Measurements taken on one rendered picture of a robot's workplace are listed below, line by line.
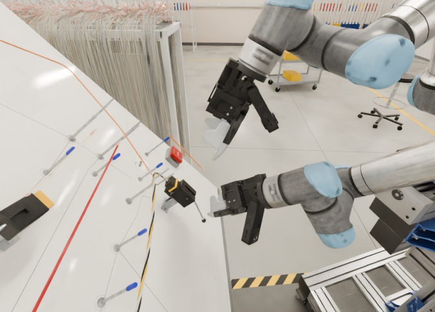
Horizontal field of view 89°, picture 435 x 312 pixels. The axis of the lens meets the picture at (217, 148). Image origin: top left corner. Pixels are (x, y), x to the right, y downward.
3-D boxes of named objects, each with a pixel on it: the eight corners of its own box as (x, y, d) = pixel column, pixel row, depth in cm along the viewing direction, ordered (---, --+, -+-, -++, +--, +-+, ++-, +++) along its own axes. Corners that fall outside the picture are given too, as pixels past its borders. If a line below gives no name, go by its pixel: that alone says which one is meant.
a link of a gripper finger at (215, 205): (204, 198, 67) (228, 191, 62) (209, 218, 66) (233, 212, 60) (197, 199, 65) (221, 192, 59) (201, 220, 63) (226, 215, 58)
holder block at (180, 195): (184, 208, 61) (195, 201, 60) (169, 195, 59) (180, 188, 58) (186, 197, 65) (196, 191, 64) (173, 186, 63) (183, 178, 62)
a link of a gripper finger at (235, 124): (219, 140, 51) (235, 105, 50) (226, 142, 51) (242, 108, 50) (222, 143, 46) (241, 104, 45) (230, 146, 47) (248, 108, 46)
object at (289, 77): (305, 81, 475) (318, 24, 412) (317, 90, 434) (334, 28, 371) (260, 84, 463) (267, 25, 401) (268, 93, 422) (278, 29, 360)
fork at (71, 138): (69, 133, 50) (110, 95, 46) (77, 138, 51) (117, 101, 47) (65, 138, 49) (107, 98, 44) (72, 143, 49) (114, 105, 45)
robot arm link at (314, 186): (345, 206, 42) (326, 169, 41) (292, 216, 49) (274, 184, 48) (345, 184, 49) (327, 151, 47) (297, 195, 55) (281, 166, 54)
